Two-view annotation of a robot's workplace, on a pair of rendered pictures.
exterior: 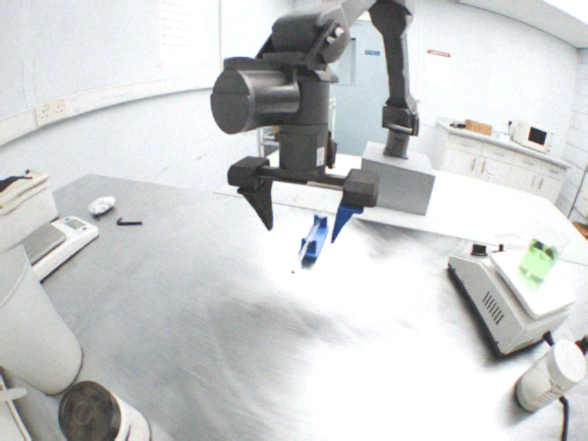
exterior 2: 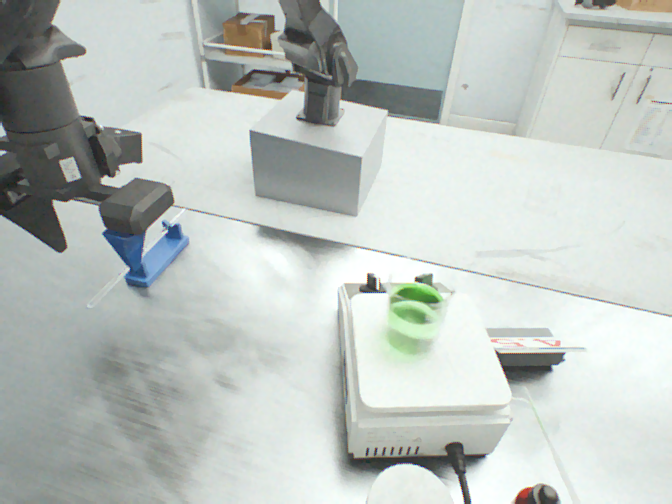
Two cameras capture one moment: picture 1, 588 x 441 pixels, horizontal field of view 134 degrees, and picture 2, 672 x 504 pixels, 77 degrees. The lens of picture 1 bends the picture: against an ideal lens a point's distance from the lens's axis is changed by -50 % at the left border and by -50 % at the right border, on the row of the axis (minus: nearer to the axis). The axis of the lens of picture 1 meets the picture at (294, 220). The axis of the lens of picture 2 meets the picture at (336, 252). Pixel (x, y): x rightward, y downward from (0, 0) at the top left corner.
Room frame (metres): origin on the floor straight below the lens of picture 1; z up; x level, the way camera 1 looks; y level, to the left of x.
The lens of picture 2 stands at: (-0.07, -0.23, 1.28)
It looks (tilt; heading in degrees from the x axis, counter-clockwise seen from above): 40 degrees down; 355
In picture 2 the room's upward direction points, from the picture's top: 3 degrees clockwise
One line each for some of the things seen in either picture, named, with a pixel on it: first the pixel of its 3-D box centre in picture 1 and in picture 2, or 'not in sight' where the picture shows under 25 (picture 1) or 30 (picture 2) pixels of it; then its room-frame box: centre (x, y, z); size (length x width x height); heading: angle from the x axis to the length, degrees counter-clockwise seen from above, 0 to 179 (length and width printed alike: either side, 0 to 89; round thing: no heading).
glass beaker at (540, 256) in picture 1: (541, 254); (412, 309); (0.15, -0.32, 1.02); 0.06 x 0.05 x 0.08; 110
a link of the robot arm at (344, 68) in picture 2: (402, 120); (325, 58); (0.58, -0.26, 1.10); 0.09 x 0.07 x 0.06; 49
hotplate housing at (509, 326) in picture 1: (512, 288); (409, 351); (0.18, -0.33, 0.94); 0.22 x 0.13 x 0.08; 179
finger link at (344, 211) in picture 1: (347, 222); (141, 246); (0.26, -0.07, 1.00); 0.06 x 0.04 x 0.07; 161
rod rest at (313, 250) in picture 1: (315, 234); (156, 250); (0.36, -0.04, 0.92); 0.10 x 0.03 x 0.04; 161
